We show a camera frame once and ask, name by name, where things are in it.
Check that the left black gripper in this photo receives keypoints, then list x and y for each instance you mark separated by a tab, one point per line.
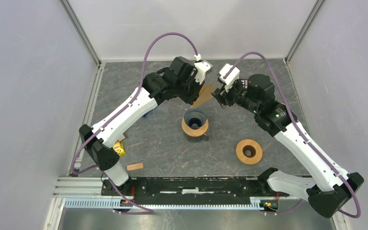
191	99

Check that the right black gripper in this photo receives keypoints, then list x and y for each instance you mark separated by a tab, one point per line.
220	94

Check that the brown paper coffee filter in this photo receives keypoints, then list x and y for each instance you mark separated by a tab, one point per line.
205	95

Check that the wooden ring dripper holder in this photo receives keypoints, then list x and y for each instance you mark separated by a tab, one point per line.
195	133

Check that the clear glass coffee server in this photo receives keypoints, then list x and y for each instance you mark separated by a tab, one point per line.
203	137

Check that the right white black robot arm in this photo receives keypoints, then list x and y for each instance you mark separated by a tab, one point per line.
330	186

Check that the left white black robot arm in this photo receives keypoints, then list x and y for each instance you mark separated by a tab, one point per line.
182	79

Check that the small blue ribbed dripper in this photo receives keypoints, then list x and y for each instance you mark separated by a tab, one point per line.
148	114

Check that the yellow small juice box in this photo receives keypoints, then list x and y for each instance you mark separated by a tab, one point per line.
118	147

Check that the small wooden block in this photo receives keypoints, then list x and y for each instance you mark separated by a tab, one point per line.
134	167

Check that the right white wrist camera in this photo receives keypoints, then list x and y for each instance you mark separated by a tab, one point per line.
229	74

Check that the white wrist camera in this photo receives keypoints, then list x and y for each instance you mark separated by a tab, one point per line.
203	68
229	74

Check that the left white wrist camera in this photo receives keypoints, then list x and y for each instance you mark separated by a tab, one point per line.
203	68

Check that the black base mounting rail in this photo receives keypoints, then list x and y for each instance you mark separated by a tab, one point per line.
235	190

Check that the white toothed cable tray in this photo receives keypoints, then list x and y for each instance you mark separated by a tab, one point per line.
116	203

